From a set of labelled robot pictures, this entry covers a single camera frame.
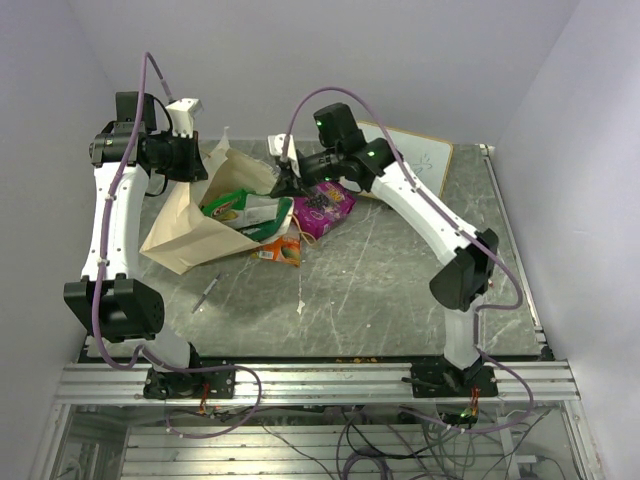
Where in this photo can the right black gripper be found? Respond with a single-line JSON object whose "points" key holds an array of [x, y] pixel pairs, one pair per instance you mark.
{"points": [[289, 186]]}

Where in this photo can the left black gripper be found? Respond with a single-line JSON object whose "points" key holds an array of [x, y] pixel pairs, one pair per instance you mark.
{"points": [[194, 169]]}

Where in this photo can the purple grape candy bag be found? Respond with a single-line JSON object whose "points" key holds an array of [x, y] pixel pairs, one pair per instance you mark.
{"points": [[328, 205]]}

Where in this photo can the large green Chiaba chips bag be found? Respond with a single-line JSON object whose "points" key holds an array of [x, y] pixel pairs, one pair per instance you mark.
{"points": [[242, 208]]}

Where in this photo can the beige paper bag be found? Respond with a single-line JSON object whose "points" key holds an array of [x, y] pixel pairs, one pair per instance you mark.
{"points": [[182, 236]]}

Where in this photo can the small green snack bag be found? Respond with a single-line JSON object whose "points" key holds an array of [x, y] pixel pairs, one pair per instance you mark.
{"points": [[262, 232]]}

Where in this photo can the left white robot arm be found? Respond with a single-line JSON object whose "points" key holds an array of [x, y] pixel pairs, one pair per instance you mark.
{"points": [[109, 299]]}

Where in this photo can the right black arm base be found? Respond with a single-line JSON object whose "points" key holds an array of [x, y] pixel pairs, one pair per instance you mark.
{"points": [[436, 377]]}

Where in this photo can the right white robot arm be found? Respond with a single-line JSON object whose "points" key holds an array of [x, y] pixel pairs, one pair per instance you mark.
{"points": [[376, 167]]}

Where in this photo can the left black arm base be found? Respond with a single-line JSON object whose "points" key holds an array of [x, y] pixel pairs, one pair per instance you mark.
{"points": [[161, 384]]}

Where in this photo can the orange mango snack bag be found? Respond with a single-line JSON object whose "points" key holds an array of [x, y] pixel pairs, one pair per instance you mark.
{"points": [[285, 249]]}

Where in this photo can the grey pen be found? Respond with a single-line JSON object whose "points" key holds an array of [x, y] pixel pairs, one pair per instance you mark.
{"points": [[206, 293]]}

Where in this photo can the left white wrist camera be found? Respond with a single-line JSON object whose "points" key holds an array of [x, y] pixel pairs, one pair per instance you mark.
{"points": [[182, 113]]}

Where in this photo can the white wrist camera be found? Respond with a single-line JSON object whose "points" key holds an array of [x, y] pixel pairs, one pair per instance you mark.
{"points": [[282, 147], [182, 113]]}

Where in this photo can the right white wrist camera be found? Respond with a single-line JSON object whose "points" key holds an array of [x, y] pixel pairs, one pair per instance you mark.
{"points": [[282, 147]]}

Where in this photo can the whiteboard with wooden frame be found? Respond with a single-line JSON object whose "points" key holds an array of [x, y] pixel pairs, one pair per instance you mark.
{"points": [[428, 157]]}

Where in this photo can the aluminium rail frame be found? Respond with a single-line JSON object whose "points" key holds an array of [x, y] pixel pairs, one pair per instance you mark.
{"points": [[318, 352]]}

